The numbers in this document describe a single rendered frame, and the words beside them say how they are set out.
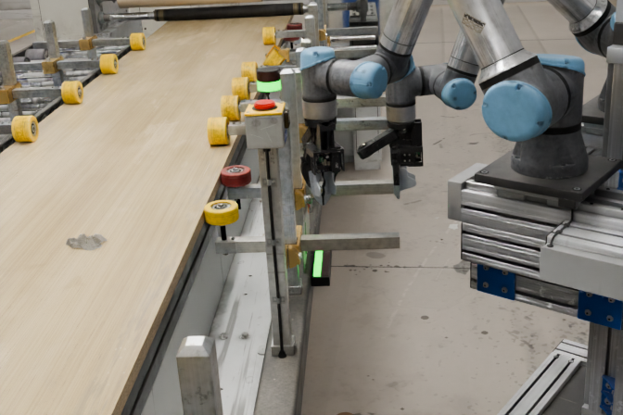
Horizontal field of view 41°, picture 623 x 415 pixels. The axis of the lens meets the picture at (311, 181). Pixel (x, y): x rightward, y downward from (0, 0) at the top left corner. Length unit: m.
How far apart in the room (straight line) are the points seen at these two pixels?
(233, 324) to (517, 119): 0.88
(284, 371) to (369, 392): 1.18
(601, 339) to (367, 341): 1.23
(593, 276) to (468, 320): 1.70
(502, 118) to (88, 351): 0.82
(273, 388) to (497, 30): 0.79
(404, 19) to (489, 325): 1.70
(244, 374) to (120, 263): 0.36
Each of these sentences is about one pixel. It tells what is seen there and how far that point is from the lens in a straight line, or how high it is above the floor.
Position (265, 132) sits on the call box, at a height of 1.18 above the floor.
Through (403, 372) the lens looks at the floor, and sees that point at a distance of 2.93.
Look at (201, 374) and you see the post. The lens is 0.88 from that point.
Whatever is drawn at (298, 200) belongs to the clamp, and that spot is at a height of 0.85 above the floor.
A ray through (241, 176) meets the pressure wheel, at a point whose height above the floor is 0.90.
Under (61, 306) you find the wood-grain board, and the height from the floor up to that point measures 0.90.
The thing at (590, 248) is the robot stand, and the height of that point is 0.95.
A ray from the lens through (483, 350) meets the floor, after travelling 3.07.
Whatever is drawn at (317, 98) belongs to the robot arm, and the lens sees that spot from 1.78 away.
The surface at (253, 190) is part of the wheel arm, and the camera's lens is 2.17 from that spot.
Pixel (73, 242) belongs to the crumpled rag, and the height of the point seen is 0.91.
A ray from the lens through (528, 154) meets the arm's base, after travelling 1.68.
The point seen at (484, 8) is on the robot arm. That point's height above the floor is 1.38.
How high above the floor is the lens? 1.62
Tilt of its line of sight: 20 degrees down
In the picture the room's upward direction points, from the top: 3 degrees counter-clockwise
